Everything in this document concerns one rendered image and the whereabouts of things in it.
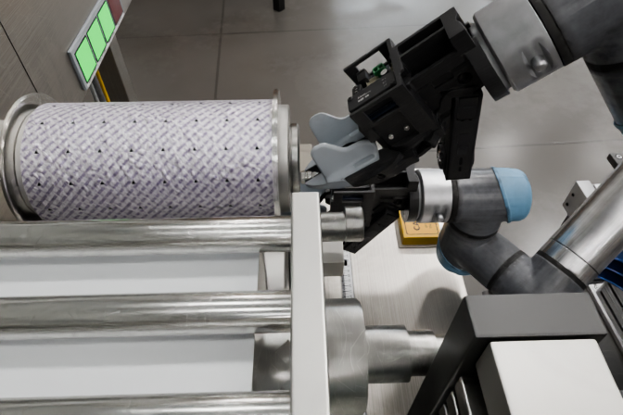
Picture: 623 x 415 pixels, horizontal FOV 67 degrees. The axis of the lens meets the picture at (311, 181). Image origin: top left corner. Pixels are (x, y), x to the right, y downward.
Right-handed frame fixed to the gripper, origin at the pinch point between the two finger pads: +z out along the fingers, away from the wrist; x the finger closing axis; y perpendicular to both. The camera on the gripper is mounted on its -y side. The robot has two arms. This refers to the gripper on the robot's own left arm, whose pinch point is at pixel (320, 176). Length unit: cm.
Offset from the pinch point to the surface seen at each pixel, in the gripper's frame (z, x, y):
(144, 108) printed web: 8.9, -2.9, 16.6
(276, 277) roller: 3.9, 11.8, 2.3
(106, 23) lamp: 31, -43, 18
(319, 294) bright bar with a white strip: -12.7, 26.0, 17.8
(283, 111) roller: -1.4, -2.7, 7.5
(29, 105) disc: 18.0, -4.0, 23.9
